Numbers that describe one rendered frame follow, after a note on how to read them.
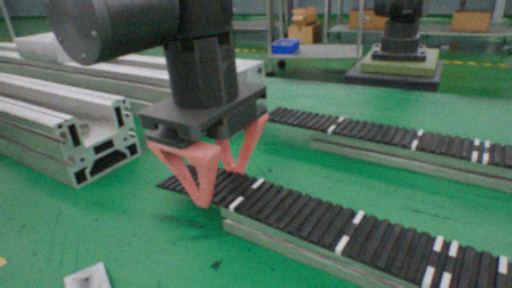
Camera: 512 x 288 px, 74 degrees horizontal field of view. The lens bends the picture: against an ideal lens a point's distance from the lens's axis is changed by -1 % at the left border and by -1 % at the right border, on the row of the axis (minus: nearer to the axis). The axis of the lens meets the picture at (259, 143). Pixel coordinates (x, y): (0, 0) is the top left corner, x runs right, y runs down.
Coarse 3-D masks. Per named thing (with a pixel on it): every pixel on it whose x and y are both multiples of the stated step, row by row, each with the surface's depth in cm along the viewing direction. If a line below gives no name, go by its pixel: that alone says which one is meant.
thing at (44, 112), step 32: (0, 96) 48; (32, 96) 53; (64, 96) 48; (96, 96) 45; (0, 128) 46; (32, 128) 43; (64, 128) 38; (96, 128) 46; (128, 128) 45; (32, 160) 44; (64, 160) 39; (96, 160) 46; (128, 160) 46
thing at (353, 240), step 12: (360, 216) 28; (372, 216) 28; (348, 228) 27; (360, 228) 27; (372, 228) 27; (348, 240) 26; (360, 240) 26; (336, 252) 25; (348, 252) 25; (360, 252) 25
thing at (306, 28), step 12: (300, 12) 532; (312, 12) 532; (372, 12) 467; (456, 12) 425; (468, 12) 419; (480, 12) 414; (300, 24) 521; (312, 24) 528; (372, 24) 473; (384, 24) 467; (456, 24) 429; (468, 24) 422; (480, 24) 414; (300, 36) 520; (312, 36) 515
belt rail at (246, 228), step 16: (224, 224) 32; (240, 224) 32; (256, 224) 30; (256, 240) 31; (272, 240) 29; (288, 240) 28; (288, 256) 29; (304, 256) 28; (320, 256) 28; (336, 256) 26; (336, 272) 27; (352, 272) 26; (368, 272) 26
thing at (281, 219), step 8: (296, 192) 32; (288, 200) 31; (296, 200) 31; (304, 200) 30; (280, 208) 30; (288, 208) 30; (296, 208) 29; (272, 216) 29; (280, 216) 29; (288, 216) 29; (296, 216) 29; (272, 224) 28; (280, 224) 28; (288, 224) 28
